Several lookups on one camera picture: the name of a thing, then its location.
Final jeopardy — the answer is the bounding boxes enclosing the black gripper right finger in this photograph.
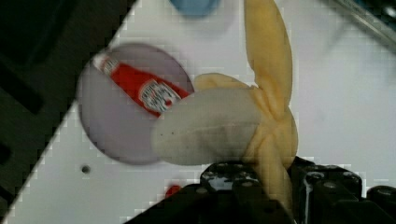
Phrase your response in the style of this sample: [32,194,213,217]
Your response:
[288,157,396,224]

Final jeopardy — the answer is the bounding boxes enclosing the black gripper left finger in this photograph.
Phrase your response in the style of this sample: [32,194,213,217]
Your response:
[124,161,295,224]

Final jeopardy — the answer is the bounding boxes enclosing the plush peeled banana toy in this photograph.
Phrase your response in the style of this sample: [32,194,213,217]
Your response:
[151,0,298,211]

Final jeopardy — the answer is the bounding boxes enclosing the toy oven with blue door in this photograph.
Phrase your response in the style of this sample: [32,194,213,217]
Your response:
[323,0,395,50]

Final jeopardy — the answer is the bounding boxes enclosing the red strawberry toy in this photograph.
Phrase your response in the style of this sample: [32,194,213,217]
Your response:
[165,185,181,198]

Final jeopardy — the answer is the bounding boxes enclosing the plush red ketchup bottle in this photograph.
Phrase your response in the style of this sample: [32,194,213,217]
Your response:
[92,53,190,117]

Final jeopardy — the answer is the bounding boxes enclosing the round grey plate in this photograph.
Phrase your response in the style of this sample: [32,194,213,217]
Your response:
[77,43,193,164]

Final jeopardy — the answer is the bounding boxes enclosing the blue cup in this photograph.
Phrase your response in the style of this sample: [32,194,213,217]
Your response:
[169,0,220,17]

